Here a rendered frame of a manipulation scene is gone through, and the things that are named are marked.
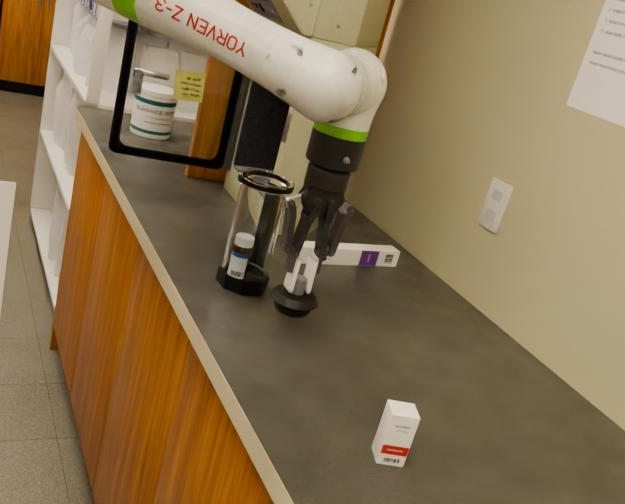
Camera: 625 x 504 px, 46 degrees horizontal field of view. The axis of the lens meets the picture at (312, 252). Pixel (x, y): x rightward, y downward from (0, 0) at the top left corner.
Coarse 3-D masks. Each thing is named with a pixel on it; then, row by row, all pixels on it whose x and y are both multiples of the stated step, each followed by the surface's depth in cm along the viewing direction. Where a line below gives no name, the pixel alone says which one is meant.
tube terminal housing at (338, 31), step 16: (336, 0) 160; (352, 0) 162; (368, 0) 163; (384, 0) 175; (320, 16) 160; (336, 16) 162; (352, 16) 163; (368, 16) 168; (384, 16) 180; (320, 32) 162; (336, 32) 163; (352, 32) 165; (368, 32) 172; (336, 48) 165; (368, 48) 177; (240, 128) 195; (304, 128) 170; (288, 144) 170; (304, 144) 172; (288, 160) 172; (304, 160) 174; (288, 176) 174; (304, 176) 175
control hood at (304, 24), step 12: (276, 0) 160; (288, 0) 156; (300, 0) 157; (312, 0) 158; (288, 12) 158; (300, 12) 158; (312, 12) 159; (288, 24) 164; (300, 24) 159; (312, 24) 160
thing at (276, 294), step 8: (296, 280) 131; (304, 280) 132; (280, 288) 133; (296, 288) 132; (304, 288) 133; (272, 296) 132; (280, 296) 131; (288, 296) 131; (296, 296) 132; (304, 296) 133; (312, 296) 134; (280, 304) 130; (288, 304) 130; (296, 304) 130; (304, 304) 131; (312, 304) 132; (280, 312) 132; (288, 312) 131; (296, 312) 131; (304, 312) 132
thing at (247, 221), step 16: (240, 176) 137; (256, 176) 143; (272, 176) 143; (240, 192) 139; (256, 192) 136; (240, 208) 138; (256, 208) 137; (272, 208) 137; (240, 224) 139; (256, 224) 138; (272, 224) 139; (240, 240) 140; (256, 240) 139; (272, 240) 141; (224, 256) 144; (240, 256) 140; (256, 256) 140; (240, 272) 141; (256, 272) 142
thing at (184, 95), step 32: (160, 64) 184; (192, 64) 186; (224, 64) 189; (128, 96) 185; (160, 96) 187; (192, 96) 190; (224, 96) 192; (128, 128) 188; (160, 128) 191; (192, 128) 193; (160, 160) 194; (224, 160) 199
